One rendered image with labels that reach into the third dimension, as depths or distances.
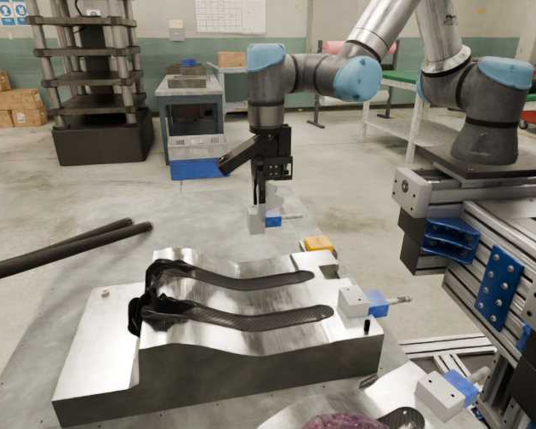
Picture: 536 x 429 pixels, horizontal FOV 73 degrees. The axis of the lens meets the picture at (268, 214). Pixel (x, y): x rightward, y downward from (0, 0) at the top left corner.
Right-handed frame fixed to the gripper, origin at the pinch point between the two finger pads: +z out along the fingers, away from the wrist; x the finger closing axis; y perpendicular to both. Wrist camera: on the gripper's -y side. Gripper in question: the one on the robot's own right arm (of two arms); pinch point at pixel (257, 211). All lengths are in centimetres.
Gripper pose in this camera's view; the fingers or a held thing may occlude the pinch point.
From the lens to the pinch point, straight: 85.0
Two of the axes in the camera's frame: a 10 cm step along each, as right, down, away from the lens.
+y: 9.8, -0.9, 1.8
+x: -2.0, -4.3, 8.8
